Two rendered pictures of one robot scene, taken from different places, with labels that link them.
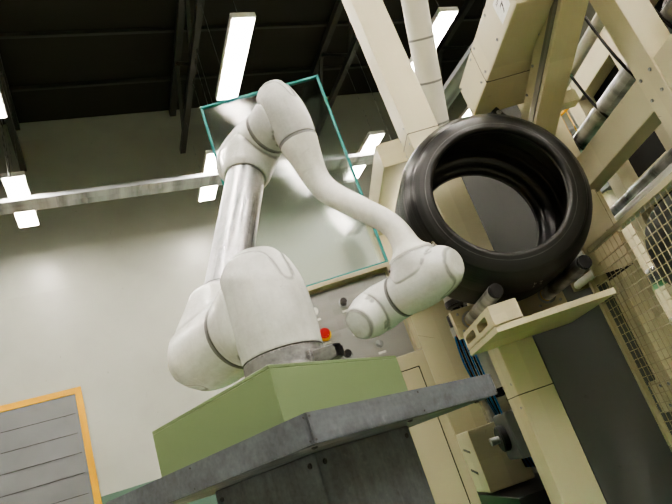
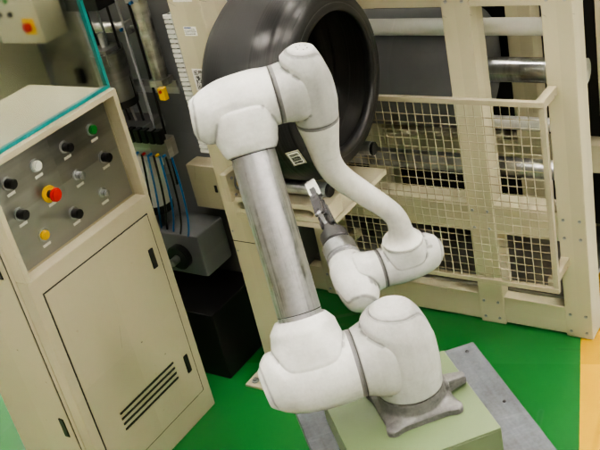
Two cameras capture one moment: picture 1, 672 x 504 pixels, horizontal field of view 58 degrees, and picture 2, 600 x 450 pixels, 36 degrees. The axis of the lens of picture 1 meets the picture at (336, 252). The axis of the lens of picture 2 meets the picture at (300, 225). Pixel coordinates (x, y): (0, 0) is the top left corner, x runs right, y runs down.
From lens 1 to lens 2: 2.16 m
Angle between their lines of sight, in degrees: 64
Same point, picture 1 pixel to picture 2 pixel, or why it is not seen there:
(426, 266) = (430, 260)
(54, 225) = not seen: outside the picture
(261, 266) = (427, 329)
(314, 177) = (337, 166)
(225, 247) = (304, 270)
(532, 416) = not seen: hidden behind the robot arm
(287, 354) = (442, 392)
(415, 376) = (145, 226)
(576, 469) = not seen: hidden behind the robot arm
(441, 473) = (167, 318)
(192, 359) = (335, 401)
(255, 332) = (428, 383)
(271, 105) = (319, 89)
